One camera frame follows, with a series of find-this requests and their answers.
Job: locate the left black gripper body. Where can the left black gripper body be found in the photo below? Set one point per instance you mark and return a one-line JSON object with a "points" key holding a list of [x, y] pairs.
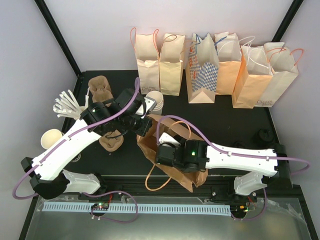
{"points": [[127, 121]]}

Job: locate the orange white paper bag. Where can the orange white paper bag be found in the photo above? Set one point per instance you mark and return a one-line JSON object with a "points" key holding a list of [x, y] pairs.
{"points": [[230, 59]]}

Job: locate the cream paper bag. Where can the cream paper bag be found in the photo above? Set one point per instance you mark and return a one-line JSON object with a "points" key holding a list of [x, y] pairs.
{"points": [[171, 63]]}

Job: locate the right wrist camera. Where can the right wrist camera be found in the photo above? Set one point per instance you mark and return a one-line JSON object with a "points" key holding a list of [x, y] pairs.
{"points": [[168, 141]]}

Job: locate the white cream logo bag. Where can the white cream logo bag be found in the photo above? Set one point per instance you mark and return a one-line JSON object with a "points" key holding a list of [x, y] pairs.
{"points": [[284, 67]]}

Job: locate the cup of white stirrers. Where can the cup of white stirrers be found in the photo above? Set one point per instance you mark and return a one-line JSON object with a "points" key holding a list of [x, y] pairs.
{"points": [[67, 105]]}

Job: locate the stacked pulp cup carriers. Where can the stacked pulp cup carriers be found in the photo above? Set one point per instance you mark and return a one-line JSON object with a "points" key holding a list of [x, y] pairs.
{"points": [[100, 89]]}

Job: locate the black cup lid stack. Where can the black cup lid stack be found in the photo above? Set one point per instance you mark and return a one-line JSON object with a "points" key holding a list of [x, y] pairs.
{"points": [[263, 136]]}

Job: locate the tilted paper cup stack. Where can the tilted paper cup stack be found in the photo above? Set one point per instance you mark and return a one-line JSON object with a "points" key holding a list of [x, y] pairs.
{"points": [[50, 137]]}

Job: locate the brown kraft paper bag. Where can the brown kraft paper bag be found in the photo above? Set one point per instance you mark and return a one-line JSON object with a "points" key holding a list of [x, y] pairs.
{"points": [[181, 131]]}

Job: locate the white paper cup stack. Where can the white paper cup stack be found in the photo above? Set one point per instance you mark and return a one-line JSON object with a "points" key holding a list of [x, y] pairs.
{"points": [[159, 99]]}

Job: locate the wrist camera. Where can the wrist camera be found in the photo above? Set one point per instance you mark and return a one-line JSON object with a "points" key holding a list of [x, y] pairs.
{"points": [[147, 105], [168, 141]]}

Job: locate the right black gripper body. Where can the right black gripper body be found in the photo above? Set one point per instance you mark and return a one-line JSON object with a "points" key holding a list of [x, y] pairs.
{"points": [[181, 167]]}

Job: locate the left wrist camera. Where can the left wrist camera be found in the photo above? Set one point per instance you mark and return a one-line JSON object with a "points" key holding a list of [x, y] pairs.
{"points": [[147, 105]]}

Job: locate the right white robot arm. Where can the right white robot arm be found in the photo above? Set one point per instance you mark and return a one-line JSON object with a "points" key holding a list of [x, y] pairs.
{"points": [[258, 163]]}

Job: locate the white slotted cable duct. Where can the white slotted cable duct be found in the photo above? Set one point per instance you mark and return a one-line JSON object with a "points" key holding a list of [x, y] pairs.
{"points": [[141, 208]]}

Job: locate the blue patterned paper bag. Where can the blue patterned paper bag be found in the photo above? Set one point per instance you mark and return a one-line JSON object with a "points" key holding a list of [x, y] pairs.
{"points": [[202, 70]]}

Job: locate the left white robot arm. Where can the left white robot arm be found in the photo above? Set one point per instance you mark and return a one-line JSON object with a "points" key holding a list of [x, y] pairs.
{"points": [[48, 176]]}

